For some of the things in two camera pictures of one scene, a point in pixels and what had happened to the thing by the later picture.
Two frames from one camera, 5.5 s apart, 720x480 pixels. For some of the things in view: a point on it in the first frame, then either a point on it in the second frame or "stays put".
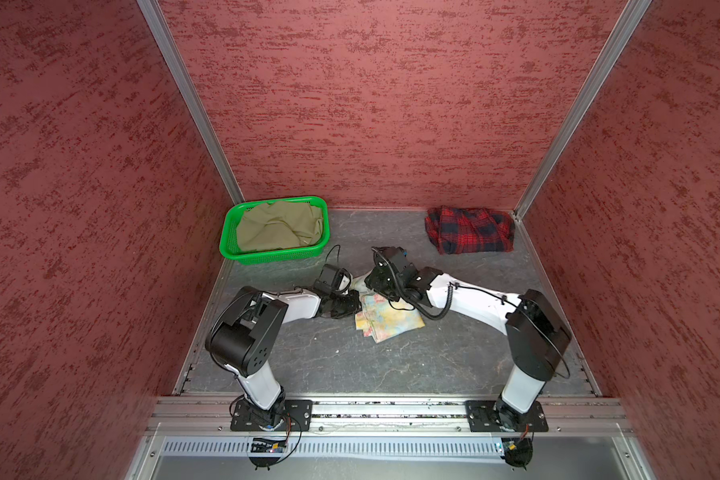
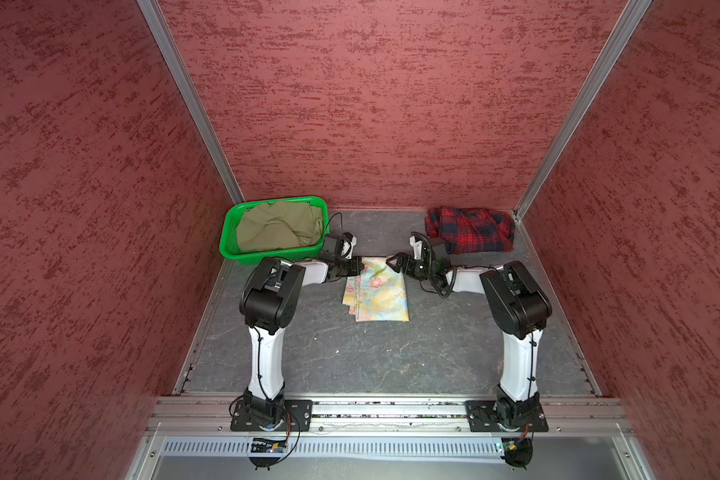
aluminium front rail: x=388 y=414 stays put
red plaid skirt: x=470 y=230 stays put
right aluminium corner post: x=630 y=17 stays put
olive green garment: x=278 y=224 stays put
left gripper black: x=355 y=305 → x=357 y=266
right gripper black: x=375 y=277 → x=401 y=257
